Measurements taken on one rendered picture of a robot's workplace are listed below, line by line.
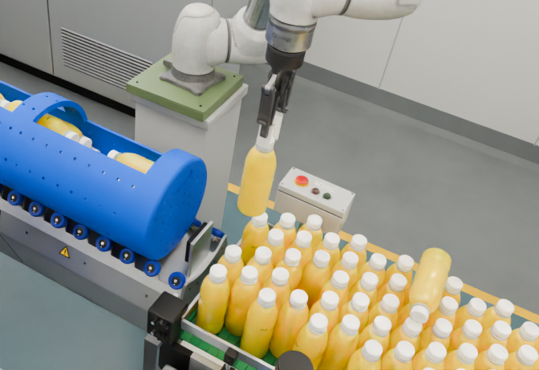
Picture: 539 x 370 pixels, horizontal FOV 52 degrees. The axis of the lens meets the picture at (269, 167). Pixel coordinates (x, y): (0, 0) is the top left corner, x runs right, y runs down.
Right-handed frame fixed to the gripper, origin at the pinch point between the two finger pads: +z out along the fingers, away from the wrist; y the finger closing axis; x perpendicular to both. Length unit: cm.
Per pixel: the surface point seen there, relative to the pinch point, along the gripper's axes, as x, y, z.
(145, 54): -134, -152, 93
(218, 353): 6, 20, 52
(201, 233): -11.5, 2.2, 36.5
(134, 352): -43, -17, 142
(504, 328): 63, -6, 31
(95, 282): -35, 15, 58
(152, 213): -19.3, 13.2, 24.7
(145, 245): -19.3, 15.6, 33.4
